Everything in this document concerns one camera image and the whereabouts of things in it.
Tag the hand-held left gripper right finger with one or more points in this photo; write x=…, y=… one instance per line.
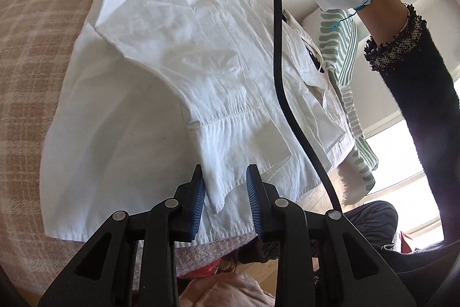
x=256, y=206

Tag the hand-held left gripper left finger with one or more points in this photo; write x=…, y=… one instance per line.
x=197, y=206

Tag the white shirt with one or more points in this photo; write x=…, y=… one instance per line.
x=179, y=76

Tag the person's right forearm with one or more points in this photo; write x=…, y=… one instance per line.
x=413, y=76

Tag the pink cloth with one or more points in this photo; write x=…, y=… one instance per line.
x=222, y=292

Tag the person's dark patterned pants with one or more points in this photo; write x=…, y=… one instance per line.
x=366, y=220

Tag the window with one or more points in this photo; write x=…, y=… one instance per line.
x=395, y=166

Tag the beige plaid blanket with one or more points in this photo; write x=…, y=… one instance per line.
x=43, y=59

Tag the cream and black garment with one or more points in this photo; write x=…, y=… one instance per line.
x=305, y=41

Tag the green striped pillow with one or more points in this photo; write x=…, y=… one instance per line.
x=341, y=37

